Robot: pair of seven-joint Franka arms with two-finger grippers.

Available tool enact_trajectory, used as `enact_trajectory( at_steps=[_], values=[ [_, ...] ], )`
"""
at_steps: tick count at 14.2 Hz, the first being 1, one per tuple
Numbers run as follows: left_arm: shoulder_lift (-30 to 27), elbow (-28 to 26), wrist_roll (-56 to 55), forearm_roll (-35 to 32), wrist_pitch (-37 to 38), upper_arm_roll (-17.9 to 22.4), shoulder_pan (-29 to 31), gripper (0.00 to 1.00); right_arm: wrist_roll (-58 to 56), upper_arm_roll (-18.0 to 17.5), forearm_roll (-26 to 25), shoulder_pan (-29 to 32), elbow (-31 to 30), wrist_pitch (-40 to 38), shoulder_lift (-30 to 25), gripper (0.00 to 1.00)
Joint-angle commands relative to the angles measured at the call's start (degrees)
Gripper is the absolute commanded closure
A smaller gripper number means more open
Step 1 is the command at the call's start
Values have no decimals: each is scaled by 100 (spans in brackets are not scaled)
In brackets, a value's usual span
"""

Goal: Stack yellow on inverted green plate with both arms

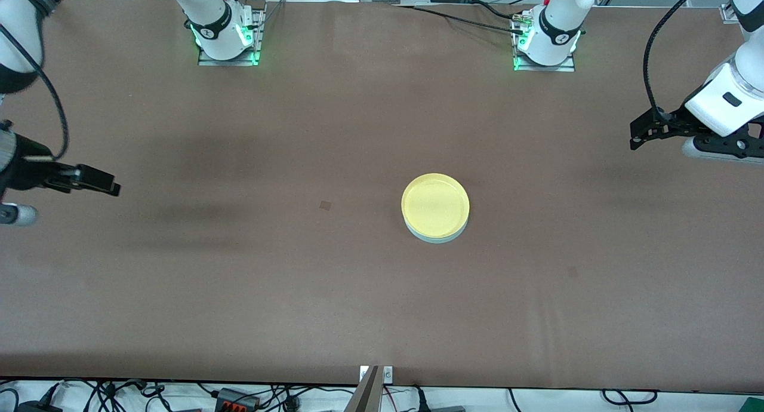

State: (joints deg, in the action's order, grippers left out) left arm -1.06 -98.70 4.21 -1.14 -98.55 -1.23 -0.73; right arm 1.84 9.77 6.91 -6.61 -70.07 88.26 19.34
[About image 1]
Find pale green ceramic plate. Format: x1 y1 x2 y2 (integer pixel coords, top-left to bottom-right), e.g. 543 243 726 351
403 212 470 245

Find looped black cable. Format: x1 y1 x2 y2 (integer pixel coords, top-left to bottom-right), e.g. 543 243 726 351
602 389 658 406

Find yellow ceramic plate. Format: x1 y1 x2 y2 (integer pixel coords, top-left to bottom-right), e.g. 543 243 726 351
401 173 470 239

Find short black table cable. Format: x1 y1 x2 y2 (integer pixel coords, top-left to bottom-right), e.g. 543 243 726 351
469 0 521 21

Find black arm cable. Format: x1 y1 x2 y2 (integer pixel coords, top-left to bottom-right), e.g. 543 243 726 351
643 0 711 124
0 23 71 161

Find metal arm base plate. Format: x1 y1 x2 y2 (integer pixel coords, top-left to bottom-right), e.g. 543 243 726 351
198 0 267 67
512 9 577 73

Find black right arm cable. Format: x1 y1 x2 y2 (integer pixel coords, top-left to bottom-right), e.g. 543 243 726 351
0 23 71 161

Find brown table mat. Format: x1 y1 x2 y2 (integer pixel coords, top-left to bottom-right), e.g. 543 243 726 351
0 0 764 395

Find tangled black cable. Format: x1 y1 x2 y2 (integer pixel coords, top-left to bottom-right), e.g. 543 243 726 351
57 379 175 412

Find brown camera mount bar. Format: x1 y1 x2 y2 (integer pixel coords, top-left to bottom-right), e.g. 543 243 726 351
344 365 383 412

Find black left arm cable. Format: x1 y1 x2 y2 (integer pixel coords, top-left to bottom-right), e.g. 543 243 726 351
643 0 711 124

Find black box orange connectors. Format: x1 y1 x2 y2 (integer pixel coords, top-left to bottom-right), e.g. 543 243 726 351
215 388 261 412

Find long black table cable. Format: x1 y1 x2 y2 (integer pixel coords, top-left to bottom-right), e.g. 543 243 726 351
396 4 527 35

